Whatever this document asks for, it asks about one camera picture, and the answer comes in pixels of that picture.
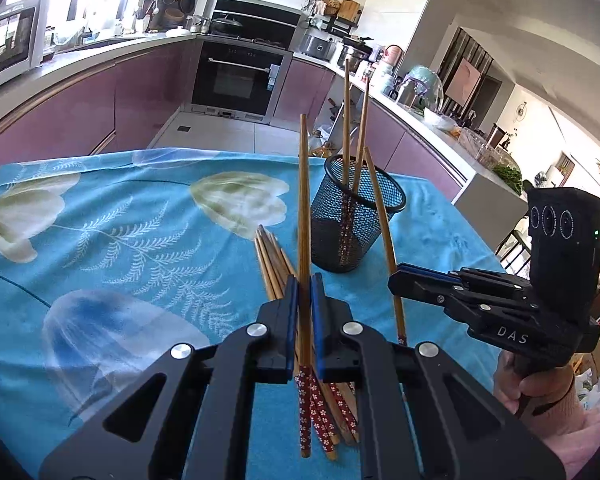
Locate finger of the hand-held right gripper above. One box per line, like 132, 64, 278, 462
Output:
396, 262, 531, 293
387, 271, 536, 333

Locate clear glass bowl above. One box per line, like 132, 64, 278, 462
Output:
460, 127, 521, 166

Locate steel cooking pot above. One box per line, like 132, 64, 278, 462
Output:
337, 44, 371, 68

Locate black built-in oven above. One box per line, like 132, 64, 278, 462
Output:
191, 40, 287, 117

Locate bunch of wooden chopsticks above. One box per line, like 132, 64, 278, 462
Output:
254, 225, 361, 461

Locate black range hood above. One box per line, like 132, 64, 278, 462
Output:
212, 0, 301, 43

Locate black mesh utensil holder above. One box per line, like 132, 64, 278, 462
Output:
310, 154, 407, 274

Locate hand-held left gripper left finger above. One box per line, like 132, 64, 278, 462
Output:
39, 274, 301, 480

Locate silver rice cooker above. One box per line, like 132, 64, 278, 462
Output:
300, 30, 337, 58

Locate blue floral tablecloth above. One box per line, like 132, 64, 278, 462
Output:
0, 147, 506, 480

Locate red-handled wooden chopstick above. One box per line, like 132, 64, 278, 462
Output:
340, 76, 371, 266
297, 114, 313, 458
364, 146, 409, 347

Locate pink framed picture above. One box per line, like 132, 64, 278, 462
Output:
445, 57, 481, 103

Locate purple kitchen cabinets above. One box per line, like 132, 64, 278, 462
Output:
0, 40, 203, 181
275, 57, 461, 201

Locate green leafy vegetables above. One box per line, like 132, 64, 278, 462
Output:
492, 165, 523, 193

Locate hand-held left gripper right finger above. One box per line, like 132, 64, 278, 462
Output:
310, 273, 567, 480

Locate person's right hand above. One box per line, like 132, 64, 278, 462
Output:
494, 347, 578, 418

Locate teal glass dome cover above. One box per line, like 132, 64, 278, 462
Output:
405, 65, 446, 111

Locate person's right forearm pink sleeve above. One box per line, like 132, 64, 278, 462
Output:
527, 375, 600, 480

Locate white microwave oven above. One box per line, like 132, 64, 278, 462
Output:
0, 0, 48, 86

